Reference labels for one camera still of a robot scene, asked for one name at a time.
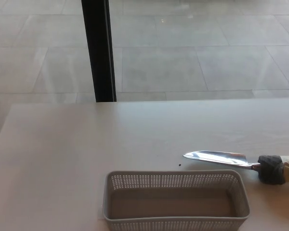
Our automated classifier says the grey perforated plastic basket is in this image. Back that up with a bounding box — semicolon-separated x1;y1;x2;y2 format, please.
102;169;250;231

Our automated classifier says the black vertical window post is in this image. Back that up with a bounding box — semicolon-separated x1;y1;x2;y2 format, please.
81;0;117;103

